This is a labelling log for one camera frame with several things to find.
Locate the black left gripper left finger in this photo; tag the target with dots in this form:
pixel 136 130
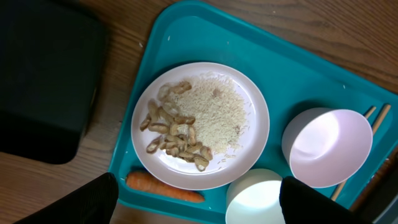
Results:
pixel 93 203

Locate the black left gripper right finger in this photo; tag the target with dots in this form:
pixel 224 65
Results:
pixel 302 204

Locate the wooden chopstick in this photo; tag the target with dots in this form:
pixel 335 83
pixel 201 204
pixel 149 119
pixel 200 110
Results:
pixel 378 121
pixel 369 112

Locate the white bowl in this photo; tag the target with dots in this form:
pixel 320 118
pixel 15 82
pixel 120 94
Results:
pixel 254 198

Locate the pink bowl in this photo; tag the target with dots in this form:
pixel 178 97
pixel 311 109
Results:
pixel 324 147

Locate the orange carrot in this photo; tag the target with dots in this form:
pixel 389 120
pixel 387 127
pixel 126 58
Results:
pixel 145 182

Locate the black plastic tray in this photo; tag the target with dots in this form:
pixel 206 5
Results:
pixel 52 56

